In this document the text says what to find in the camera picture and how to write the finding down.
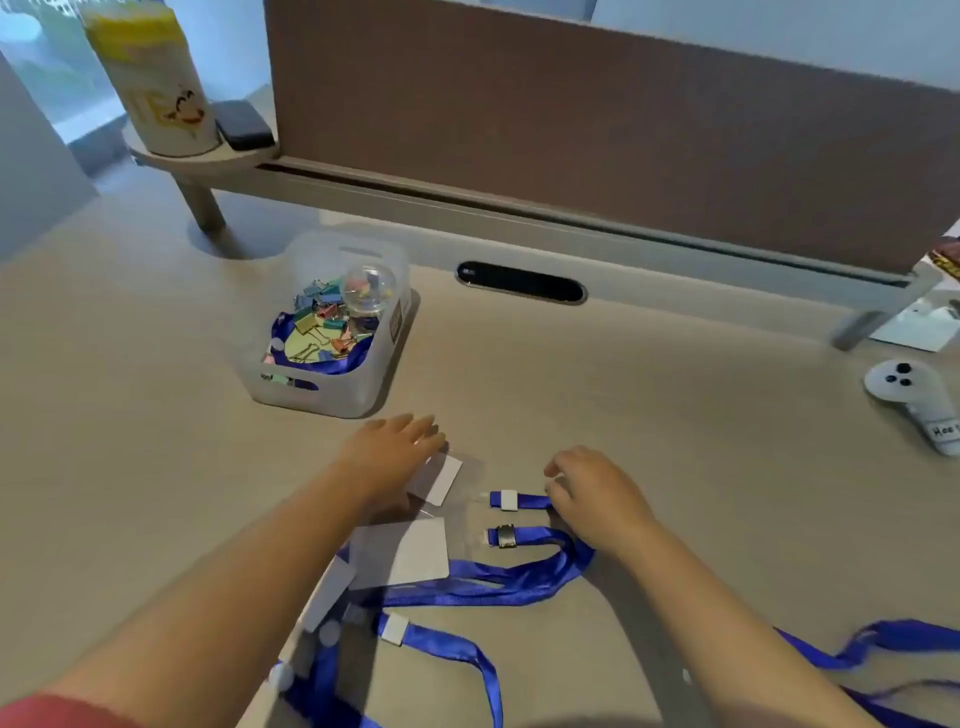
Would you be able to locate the person's right hand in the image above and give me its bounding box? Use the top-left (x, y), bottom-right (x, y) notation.
top-left (543, 446), bottom-right (661, 561)

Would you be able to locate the white handheld controller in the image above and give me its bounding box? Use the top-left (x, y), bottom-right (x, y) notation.
top-left (863, 358), bottom-right (960, 457)

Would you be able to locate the dark red snack bag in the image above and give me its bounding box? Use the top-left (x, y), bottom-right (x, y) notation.
top-left (929, 236), bottom-right (960, 283)

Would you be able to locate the person's red sleeve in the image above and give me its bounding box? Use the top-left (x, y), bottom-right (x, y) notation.
top-left (0, 693), bottom-right (144, 728)

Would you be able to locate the person's left forearm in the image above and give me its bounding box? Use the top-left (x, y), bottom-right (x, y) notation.
top-left (37, 458), bottom-right (391, 728)

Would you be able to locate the black oval cable grommet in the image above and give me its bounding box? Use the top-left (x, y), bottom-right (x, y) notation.
top-left (455, 260), bottom-right (588, 306)

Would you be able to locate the person's left hand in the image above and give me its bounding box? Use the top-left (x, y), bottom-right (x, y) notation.
top-left (333, 413), bottom-right (449, 520)

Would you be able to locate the brown desk divider panel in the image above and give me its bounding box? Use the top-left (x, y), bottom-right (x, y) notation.
top-left (263, 0), bottom-right (960, 275)

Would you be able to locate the blue lanyard with black clip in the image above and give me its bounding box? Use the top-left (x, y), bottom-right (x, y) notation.
top-left (277, 523), bottom-right (598, 728)

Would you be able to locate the window with grey frame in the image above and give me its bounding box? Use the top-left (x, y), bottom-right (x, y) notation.
top-left (0, 0), bottom-right (129, 144)

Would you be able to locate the white canister with yellow lid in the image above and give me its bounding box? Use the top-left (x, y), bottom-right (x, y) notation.
top-left (80, 0), bottom-right (220, 159)

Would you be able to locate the clear plastic ball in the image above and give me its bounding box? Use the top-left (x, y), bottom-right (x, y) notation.
top-left (338, 263), bottom-right (397, 316)

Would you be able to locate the pile of colourful binder clips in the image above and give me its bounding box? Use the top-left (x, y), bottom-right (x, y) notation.
top-left (262, 277), bottom-right (376, 384)

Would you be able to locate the translucent plastic storage bin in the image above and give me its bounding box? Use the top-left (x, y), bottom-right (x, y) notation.
top-left (238, 230), bottom-right (414, 420)

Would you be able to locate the person's right forearm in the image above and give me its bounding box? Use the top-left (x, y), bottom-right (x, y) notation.
top-left (611, 517), bottom-right (886, 728)

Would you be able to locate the small black case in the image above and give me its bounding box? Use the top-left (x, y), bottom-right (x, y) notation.
top-left (212, 99), bottom-right (277, 153)

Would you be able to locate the white paper box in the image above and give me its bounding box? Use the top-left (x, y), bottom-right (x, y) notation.
top-left (869, 298), bottom-right (960, 354)

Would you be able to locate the grey metal desk shelf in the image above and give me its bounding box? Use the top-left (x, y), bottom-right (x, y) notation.
top-left (123, 97), bottom-right (946, 354)

